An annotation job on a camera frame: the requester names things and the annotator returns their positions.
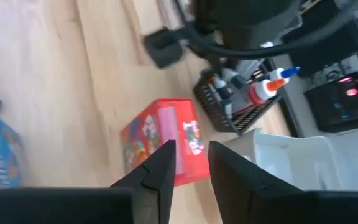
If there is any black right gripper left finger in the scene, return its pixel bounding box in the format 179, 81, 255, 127
0, 139, 177, 224

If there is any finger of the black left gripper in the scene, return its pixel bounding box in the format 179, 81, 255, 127
210, 51, 225, 75

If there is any translucent white plastic bin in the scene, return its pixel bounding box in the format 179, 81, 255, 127
222, 127, 358, 191

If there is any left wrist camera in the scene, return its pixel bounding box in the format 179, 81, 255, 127
143, 27, 185, 68

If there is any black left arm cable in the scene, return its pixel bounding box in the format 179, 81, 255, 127
178, 17, 358, 62

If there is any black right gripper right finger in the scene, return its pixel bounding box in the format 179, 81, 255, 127
208, 141, 358, 224

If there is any black dropper bottle white label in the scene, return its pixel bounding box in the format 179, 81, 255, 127
225, 58, 277, 82

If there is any red bottle white collar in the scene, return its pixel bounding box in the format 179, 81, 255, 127
247, 77, 289, 106

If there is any black cabinet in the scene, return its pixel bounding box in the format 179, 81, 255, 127
280, 17, 358, 78

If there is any black plastic basket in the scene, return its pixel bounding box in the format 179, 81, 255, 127
193, 57, 282, 135

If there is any white capped small bottle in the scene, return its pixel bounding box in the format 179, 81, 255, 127
213, 76, 230, 99

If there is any red Froot Loops cereal box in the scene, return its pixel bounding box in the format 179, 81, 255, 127
119, 98, 210, 187

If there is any black computer tower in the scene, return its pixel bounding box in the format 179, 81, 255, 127
303, 70, 358, 133

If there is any blue capped colouring bottle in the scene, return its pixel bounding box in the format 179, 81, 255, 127
268, 65, 301, 82

